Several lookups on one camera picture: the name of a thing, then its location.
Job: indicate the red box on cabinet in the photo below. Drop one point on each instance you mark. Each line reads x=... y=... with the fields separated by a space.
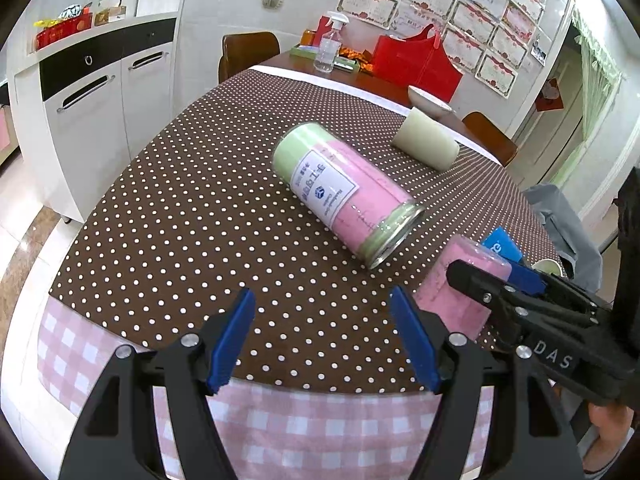
x=51 y=31

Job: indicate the brown wooden chair left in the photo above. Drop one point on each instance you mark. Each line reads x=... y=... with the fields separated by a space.
x=242 y=51

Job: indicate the clear spray bottle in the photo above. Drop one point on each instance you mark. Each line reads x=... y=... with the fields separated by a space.
x=328 y=38

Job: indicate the green flat box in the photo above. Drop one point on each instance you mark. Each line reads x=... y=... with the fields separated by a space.
x=312 y=53

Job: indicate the brown wooden chair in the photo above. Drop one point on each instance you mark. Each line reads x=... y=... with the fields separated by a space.
x=242 y=51
x=491 y=137

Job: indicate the brown polka dot tablecloth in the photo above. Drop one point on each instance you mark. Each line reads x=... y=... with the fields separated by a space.
x=199 y=215

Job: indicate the white cabinet with black drawer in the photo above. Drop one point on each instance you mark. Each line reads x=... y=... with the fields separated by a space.
x=84 y=107

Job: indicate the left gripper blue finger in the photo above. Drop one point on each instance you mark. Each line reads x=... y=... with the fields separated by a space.
x=525 y=279

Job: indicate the pink and green tin can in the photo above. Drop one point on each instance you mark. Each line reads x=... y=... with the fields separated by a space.
x=365 y=209

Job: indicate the brown wooden chair right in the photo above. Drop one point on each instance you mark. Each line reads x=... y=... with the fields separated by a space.
x=491 y=137

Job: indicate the pale cream ribbed cup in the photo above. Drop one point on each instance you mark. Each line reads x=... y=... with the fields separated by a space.
x=423 y=139

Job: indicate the pink checkered tablecloth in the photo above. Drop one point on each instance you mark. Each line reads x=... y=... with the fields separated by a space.
x=268 y=433

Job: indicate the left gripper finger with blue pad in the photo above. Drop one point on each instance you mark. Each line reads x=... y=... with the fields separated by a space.
x=115 y=436
x=529 y=436

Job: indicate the person's hand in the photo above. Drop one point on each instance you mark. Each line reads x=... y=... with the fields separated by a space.
x=613 y=423

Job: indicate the white ceramic bowl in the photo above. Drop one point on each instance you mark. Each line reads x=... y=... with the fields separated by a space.
x=427 y=103

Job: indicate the grey jacket on chair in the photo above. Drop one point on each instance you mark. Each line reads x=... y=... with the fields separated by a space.
x=569 y=238

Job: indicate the red gift bag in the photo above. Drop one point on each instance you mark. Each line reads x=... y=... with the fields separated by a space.
x=419 y=61

